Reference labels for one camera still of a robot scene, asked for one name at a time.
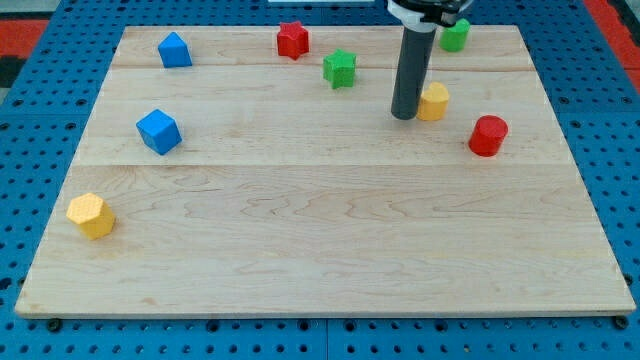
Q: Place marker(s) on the green cylinder block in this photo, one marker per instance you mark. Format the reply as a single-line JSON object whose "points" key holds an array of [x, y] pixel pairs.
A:
{"points": [[453, 39]]}

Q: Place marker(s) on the white and black wrist mount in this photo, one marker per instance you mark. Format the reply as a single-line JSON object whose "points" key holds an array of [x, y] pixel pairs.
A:
{"points": [[425, 15]]}

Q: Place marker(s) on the red cylinder block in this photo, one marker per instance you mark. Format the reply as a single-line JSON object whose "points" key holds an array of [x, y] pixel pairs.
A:
{"points": [[488, 135]]}

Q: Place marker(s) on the green star block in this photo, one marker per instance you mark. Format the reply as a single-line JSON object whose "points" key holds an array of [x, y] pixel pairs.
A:
{"points": [[339, 68]]}

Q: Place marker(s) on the blue cube block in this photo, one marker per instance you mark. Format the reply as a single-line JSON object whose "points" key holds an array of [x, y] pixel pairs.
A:
{"points": [[159, 132]]}

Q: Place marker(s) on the blue pentagon block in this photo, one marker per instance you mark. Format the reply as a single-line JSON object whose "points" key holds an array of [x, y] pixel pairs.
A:
{"points": [[174, 51]]}

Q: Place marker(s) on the light wooden board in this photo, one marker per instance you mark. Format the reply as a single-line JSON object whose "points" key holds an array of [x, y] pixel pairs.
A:
{"points": [[289, 199]]}

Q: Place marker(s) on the yellow heart block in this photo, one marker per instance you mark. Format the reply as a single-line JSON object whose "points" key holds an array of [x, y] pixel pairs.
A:
{"points": [[433, 102]]}

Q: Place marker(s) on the yellow hexagon block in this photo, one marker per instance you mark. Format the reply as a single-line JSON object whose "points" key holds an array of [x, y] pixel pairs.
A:
{"points": [[92, 215]]}

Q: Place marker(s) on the red star block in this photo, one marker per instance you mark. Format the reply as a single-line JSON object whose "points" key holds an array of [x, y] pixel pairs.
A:
{"points": [[292, 40]]}

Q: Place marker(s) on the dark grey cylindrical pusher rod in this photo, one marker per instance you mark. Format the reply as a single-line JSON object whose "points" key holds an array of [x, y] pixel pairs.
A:
{"points": [[413, 62]]}

